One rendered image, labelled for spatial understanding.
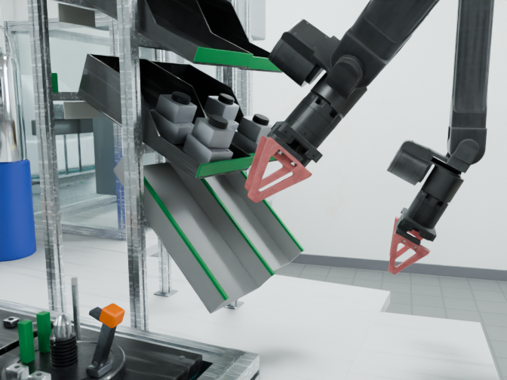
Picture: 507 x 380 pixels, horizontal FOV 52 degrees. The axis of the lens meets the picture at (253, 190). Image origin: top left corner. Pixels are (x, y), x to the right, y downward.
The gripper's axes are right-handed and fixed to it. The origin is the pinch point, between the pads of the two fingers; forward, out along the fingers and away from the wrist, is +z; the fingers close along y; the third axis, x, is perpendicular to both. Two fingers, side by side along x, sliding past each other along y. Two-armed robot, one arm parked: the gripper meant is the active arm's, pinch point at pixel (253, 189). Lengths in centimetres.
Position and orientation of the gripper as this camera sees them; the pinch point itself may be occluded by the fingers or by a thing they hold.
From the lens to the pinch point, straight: 69.1
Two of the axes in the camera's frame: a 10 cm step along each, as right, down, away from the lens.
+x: 7.6, 6.4, 1.2
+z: -6.5, 7.6, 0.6
